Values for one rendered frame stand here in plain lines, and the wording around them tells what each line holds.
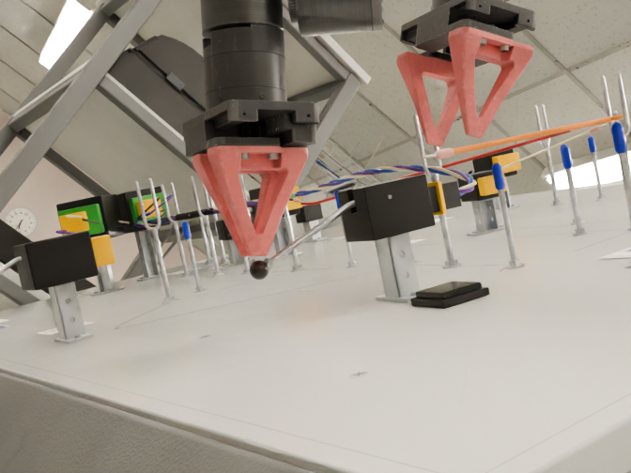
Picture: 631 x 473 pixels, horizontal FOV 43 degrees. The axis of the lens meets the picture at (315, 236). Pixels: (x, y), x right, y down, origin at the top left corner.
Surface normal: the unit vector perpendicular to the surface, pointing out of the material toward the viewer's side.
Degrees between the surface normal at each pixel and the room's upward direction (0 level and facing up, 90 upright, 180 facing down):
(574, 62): 180
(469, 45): 116
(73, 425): 90
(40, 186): 90
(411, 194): 96
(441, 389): 48
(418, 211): 96
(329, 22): 152
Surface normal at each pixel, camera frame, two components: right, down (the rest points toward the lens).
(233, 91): -0.19, 0.00
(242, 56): 0.07, -0.01
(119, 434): -0.68, -0.59
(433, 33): -0.90, -0.14
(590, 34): -0.45, 0.81
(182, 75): 0.59, -0.04
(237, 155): 0.44, 0.33
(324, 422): -0.20, -0.98
